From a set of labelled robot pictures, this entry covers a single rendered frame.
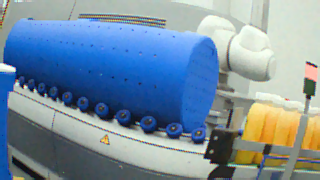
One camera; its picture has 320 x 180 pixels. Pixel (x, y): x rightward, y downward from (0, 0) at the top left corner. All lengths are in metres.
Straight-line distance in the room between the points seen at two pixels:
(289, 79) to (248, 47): 2.29
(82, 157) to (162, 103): 0.34
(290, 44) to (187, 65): 2.87
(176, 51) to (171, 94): 0.11
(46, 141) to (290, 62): 2.89
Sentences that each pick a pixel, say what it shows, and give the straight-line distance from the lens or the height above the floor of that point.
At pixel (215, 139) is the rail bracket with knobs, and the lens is 1.95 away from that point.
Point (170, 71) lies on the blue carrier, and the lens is 2.11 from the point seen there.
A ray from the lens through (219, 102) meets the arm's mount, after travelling 2.61.
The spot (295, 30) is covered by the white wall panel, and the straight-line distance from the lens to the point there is 4.90.
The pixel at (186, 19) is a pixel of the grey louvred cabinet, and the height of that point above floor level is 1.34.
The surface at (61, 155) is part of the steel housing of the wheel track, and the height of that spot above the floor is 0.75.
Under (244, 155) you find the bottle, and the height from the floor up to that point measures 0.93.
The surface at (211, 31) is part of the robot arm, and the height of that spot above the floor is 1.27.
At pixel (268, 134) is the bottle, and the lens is 2.01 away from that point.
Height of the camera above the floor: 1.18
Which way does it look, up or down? 3 degrees down
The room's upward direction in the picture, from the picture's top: 12 degrees clockwise
